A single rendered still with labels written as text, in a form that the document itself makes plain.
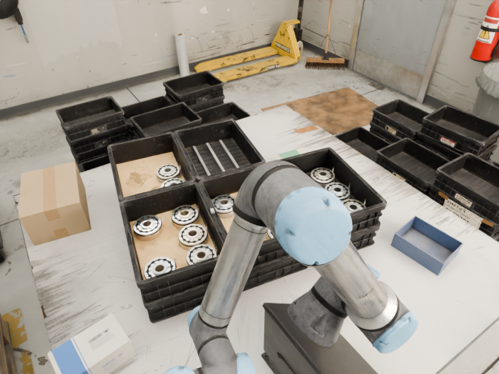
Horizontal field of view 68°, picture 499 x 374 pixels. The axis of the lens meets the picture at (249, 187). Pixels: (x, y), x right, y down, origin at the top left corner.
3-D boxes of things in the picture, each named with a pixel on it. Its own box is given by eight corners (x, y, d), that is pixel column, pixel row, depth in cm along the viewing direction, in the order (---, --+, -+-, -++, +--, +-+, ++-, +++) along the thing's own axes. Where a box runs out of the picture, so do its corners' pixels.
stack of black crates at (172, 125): (190, 153, 297) (183, 101, 268) (208, 172, 277) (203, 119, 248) (142, 170, 281) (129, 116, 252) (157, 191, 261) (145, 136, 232)
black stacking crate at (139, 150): (199, 202, 153) (197, 181, 146) (125, 223, 145) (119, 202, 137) (176, 152, 181) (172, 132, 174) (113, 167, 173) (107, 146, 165)
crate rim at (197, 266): (233, 259, 118) (232, 254, 117) (138, 291, 110) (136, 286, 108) (197, 185, 147) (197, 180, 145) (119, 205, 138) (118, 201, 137)
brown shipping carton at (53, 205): (35, 200, 172) (21, 173, 162) (85, 188, 178) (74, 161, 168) (34, 245, 151) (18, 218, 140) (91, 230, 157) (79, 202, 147)
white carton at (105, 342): (72, 400, 106) (62, 386, 100) (57, 367, 113) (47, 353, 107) (136, 354, 116) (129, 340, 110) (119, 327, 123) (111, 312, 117)
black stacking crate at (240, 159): (266, 184, 161) (266, 163, 154) (200, 202, 153) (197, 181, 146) (234, 139, 190) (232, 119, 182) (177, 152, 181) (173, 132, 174)
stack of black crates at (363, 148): (394, 176, 271) (402, 150, 256) (364, 191, 259) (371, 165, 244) (354, 150, 297) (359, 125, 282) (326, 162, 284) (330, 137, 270)
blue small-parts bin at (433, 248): (390, 245, 149) (394, 233, 144) (411, 227, 156) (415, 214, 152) (437, 276, 137) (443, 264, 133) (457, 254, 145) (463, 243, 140)
